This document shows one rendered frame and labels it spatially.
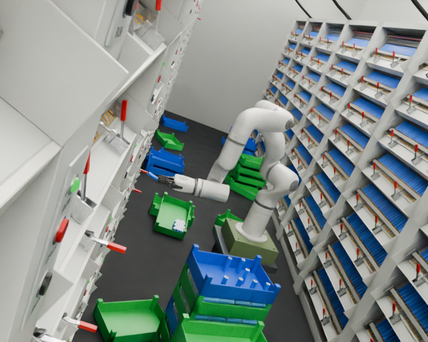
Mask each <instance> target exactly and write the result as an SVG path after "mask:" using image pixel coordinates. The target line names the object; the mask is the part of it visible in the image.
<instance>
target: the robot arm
mask: <svg viewBox="0 0 428 342"><path fill-rule="evenodd" d="M292 125H293V116H292V114H291V113H290V112H289V111H286V110H285V109H283V108H281V107H279V106H277V105H275V104H273V103H272V102H269V101H267V100H261V101H259V102H257V103H256V104H255V106H254V107H253V108H251V109H247V110H244V111H243V112H241V113H240V114H239V115H238V116H237V118H236V120H235V122H234V124H233V126H232V129H231V130H230V133H229V135H228V137H227V139H226V142H225V144H224V146H223V149H222V150H221V153H220V155H219V157H218V159H217V160H216V161H215V163H214V164H213V166H212V168H211V171H210V172H209V175H208V177H207V180H203V179H199V178H198V180H196V179H193V178H190V177H187V176H183V175H180V174H176V175H175V176H172V177H170V176H164V175H160V174H159V177H158V182H157V183H159V184H163V185H167V186H169V187H170V188H173V190H176V191H180V192H185V193H192V195H193V194H194V196H196V197H203V198H206V199H210V200H215V201H219V202H227V200H228V196H229V192H230V186H229V185H225V184H222V183H223V181H224V179H225V177H226V175H227V173H228V172H229V171H230V170H232V169H233V168H234V167H235V165H236V164H237V162H238V160H239V158H240V155H241V153H242V152H243V149H244V148H245V145H246V144H247V141H248V139H249V137H250V135H251V133H252V131H253V130H259V131H260V132H261V133H262V136H263V138H264V142H265V149H266V154H265V157H264V160H263V162H262V163H261V165H260V174H261V176H262V178H263V179H264V180H266V181H268V182H269V183H270V184H271V185H273V186H274V188H273V190H267V189H262V190H260V191H258V193H257V195H256V197H255V199H254V201H253V203H252V205H251V208H250V210H249V212H248V214H247V216H246V219H245V221H244V223H237V224H236V225H235V229H236V230H237V232H238V233H239V234H241V235H242V236H243V237H244V238H247V239H248V240H251V241H253V242H257V243H264V242H266V240H267V237H266V232H267V231H264V230H265V228H266V226H267V224H268V221H269V220H270V217H271V216H272V213H273V211H274V209H275V207H276V205H277V203H278V202H279V200H280V199H281V198H282V197H284V196H286V195H289V194H290V193H293V192H294V191H295V190H296V189H297V187H298V183H299V178H298V176H297V174H296V173H295V172H293V171H292V170H290V169H289V168H287V167H286V166H284V165H283V164H281V163H280V162H279V160H280V159H282V158H283V156H284V154H285V137H284V135H283V132H285V131H287V130H289V129H290V128H291V127H292Z"/></svg>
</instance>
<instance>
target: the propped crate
mask: <svg viewBox="0 0 428 342"><path fill-rule="evenodd" d="M191 205H192V201H189V203H187V202H185V201H182V200H180V199H176V198H173V197H170V196H168V195H167V192H164V195H163V198H162V201H161V204H160V208H159V211H158V215H157V218H156V222H155V225H154V231H157V232H160V233H164V234H167V235H170V236H173V237H175V238H179V239H181V240H182V239H183V238H184V236H185V234H186V231H187V230H186V229H187V225H188V219H189V215H190V208H191ZM177 219H179V220H182V221H185V229H184V230H183V233H180V232H178V231H174V230H172V226H173V224H174V222H175V220H177Z"/></svg>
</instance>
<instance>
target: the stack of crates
mask: <svg viewBox="0 0 428 342"><path fill-rule="evenodd" d="M189 319H190V317H189V315H188V314H186V313H183V314H182V316H181V319H180V321H179V323H178V325H177V327H176V330H175V333H174V335H173V337H172V339H171V342H267V340H266V338H265V336H264V334H263V332H262V330H263V328H264V323H263V322H260V321H258V322H257V324H256V325H255V326H244V325H236V324H222V323H215V322H201V321H194V320H189Z"/></svg>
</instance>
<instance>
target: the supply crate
mask: <svg viewBox="0 0 428 342"><path fill-rule="evenodd" d="M198 249H199V246H198V244H193V246H192V249H191V250H190V253H189V255H188V258H187V260H186V262H187V264H188V267H189V269H190V272H191V275H192V277H193V280H194V283H195V285H196V287H197V290H198V293H199V295H200V296H205V297H215V298H222V299H232V300H238V301H249V302H255V303H265V304H271V305H272V304H273V303H274V300H275V299H276V297H277V295H278V293H279V291H280V289H281V286H280V285H279V284H274V285H273V283H272V282H271V281H270V279H269V277H268V276H267V274H266V272H265V271H264V269H263V268H262V266H261V265H260V262H261V260H262V257H261V256H260V255H256V257H255V259H254V260H253V259H246V258H241V257H237V256H229V255H224V254H217V253H212V252H205V251H200V250H198ZM228 257H232V262H231V263H230V266H229V268H228V270H227V272H226V273H225V272H223V271H222V269H223V268H224V265H225V263H226V261H227V259H228ZM241 259H245V263H244V265H243V268H242V269H241V271H240V273H239V274H237V273H236V272H235V271H236V268H237V267H238V264H239V263H240V260H241ZM246 268H248V269H249V270H250V272H249V274H248V276H247V278H246V280H245V283H244V284H241V286H240V287H238V286H235V285H236V283H237V281H238V278H241V277H242V275H243V273H244V271H245V269H246ZM224 276H228V277H229V278H228V281H227V283H226V285H223V284H221V281H222V280H223V278H224ZM253 280H257V284H256V286H255V288H254V289H253V288H249V287H250V285H251V283H252V281H253ZM266 282H268V283H270V287H269V289H268V290H262V289H263V287H264V285H265V283H266Z"/></svg>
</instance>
